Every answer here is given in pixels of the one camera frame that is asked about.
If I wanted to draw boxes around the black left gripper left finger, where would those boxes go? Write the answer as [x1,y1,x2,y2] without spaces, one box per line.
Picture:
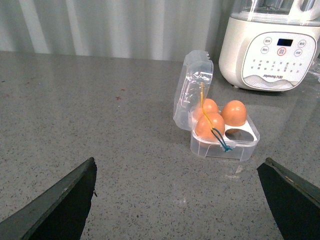
[0,157,97,240]

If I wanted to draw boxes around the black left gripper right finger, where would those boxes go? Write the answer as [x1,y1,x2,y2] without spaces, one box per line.
[257,157,320,240]

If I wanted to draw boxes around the clear plastic egg box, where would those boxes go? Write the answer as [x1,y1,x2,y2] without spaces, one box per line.
[173,50,260,161]

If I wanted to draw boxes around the brown egg back right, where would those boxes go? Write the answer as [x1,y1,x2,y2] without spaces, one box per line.
[220,100,247,127]

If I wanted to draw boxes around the brown egg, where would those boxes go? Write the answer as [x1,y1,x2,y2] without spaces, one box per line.
[220,100,247,127]
[193,98,219,121]
[194,112,225,142]

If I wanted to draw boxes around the brown egg front left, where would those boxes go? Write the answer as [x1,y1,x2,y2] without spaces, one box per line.
[194,112,225,142]

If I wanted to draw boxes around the brown egg back left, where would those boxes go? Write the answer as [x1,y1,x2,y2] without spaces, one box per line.
[193,98,219,121]

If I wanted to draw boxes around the white soy milk maker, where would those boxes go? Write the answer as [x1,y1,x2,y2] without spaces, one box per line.
[218,0,320,92]

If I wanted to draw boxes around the yellow and blue string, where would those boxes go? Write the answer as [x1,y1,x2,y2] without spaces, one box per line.
[199,82,233,153]

